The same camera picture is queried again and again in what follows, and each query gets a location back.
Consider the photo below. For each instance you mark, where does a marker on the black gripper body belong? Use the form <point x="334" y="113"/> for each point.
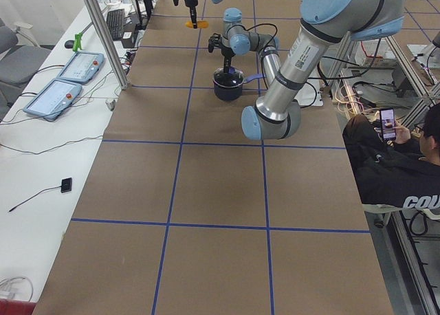
<point x="189" y="0"/>
<point x="227" y="52"/>

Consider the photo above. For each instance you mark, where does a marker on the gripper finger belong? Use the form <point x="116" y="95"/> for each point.
<point x="195" y="25"/>
<point x="226" y="65"/>
<point x="230" y="64"/>
<point x="192" y="16"/>

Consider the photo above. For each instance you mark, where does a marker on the yellow plastic corn cob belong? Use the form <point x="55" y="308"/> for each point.
<point x="201" y="24"/>

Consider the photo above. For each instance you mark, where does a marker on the glass pot lid blue knob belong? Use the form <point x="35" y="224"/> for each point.
<point x="221" y="79"/>

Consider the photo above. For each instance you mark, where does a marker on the dark blue saucepan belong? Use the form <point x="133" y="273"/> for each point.
<point x="230" y="94"/>

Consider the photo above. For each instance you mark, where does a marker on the black keyboard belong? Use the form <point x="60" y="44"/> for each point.
<point x="115" y="22"/>

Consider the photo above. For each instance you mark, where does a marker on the green clamp tool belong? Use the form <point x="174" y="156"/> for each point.
<point x="74" y="44"/>

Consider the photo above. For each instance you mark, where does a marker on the far teach pendant tablet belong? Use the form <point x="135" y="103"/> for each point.
<point x="82" y="67"/>

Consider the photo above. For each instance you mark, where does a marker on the teach pendant tablet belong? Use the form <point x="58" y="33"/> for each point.
<point x="53" y="99"/>
<point x="82" y="67"/>

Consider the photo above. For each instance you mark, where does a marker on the near teach pendant tablet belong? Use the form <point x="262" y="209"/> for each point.
<point x="53" y="99"/>

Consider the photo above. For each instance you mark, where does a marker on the smartphone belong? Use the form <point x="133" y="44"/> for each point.
<point x="387" y="124"/>

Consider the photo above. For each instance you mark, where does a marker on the small black square sensor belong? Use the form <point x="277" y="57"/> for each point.
<point x="66" y="185"/>

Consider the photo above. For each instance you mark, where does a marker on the seated person in black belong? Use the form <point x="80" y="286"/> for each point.
<point x="404" y="174"/>

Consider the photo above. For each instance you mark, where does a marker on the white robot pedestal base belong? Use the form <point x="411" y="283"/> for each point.
<point x="309" y="96"/>

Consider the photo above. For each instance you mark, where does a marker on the aluminium frame post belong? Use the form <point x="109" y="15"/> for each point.
<point x="102" y="31"/>

